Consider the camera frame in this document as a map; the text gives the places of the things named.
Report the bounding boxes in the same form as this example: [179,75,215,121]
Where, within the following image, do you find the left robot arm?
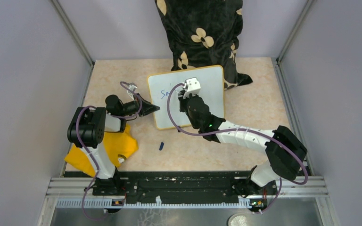
[65,95,160,195]

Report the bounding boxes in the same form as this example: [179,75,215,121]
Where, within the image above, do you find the yellow plastic object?
[65,125,138,177]

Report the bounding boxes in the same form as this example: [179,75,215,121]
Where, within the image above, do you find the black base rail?
[84,171,277,211]

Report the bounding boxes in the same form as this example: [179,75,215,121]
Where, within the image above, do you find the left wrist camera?
[127,83,137,101]

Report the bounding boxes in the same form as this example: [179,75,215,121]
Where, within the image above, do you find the round metal disc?
[227,213,251,226]

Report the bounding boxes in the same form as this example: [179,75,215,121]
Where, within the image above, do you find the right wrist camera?
[182,77,201,99]

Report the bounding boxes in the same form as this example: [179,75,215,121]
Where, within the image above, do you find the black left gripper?
[119,93,160,117]

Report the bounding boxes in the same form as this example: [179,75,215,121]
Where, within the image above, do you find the blue marker cap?
[159,142,164,151]

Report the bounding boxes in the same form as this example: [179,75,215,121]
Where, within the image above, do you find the yellow-framed whiteboard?
[147,65,225,130]

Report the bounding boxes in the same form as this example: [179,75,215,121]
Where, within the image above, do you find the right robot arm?
[178,95,308,194]

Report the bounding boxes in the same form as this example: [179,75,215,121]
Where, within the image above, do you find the black floral pillow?
[155,0,253,89]

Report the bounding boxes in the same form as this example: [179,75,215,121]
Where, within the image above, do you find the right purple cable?
[166,83,309,215]

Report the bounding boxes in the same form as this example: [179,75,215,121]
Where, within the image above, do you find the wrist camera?
[127,83,137,101]
[182,77,201,99]

